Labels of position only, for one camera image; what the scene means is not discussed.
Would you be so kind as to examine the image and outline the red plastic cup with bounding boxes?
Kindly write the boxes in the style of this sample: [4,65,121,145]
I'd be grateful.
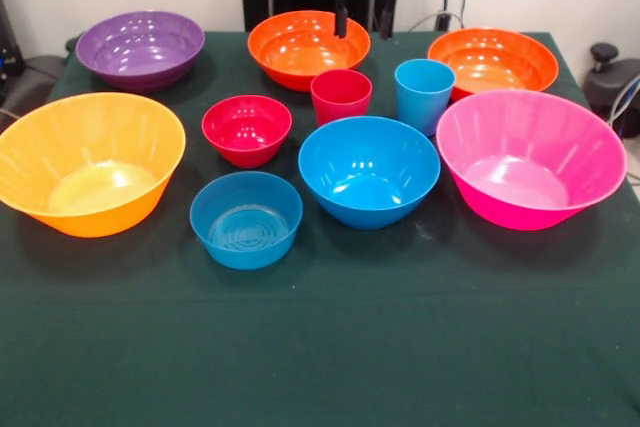
[309,69,374,128]

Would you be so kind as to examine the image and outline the opaque blue plastic bowl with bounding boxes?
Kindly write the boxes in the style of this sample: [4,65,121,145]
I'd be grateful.
[297,115,442,231]

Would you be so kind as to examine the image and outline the small red plastic bowl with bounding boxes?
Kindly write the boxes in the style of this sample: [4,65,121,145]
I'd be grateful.
[201,94,294,169]

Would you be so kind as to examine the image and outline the small translucent blue bowl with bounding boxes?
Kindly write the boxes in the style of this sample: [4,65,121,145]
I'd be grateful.
[189,170,304,271]

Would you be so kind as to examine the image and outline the orange plastic bowl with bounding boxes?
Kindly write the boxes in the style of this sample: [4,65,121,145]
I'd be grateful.
[247,9,372,93]
[427,27,560,103]

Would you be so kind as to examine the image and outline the blue plastic cup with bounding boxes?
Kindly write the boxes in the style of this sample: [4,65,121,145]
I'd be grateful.
[393,58,457,138]

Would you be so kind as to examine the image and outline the purple plastic bowl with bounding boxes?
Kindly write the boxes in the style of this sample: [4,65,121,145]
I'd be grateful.
[74,10,206,94]

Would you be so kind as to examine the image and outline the large pink plastic bowl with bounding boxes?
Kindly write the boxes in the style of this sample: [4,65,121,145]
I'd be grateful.
[435,88,629,232]

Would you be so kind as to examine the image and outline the black round equipment with knob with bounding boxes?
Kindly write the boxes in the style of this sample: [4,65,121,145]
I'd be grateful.
[582,42,640,138]

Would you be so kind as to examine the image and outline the large yellow-orange plastic bowl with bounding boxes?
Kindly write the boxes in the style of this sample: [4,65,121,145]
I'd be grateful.
[0,91,187,239]

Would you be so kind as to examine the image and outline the black equipment box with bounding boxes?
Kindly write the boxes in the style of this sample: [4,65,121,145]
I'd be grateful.
[0,0,26,103]

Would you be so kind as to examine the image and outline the dark green tablecloth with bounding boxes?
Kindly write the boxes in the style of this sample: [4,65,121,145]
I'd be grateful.
[0,29,640,427]

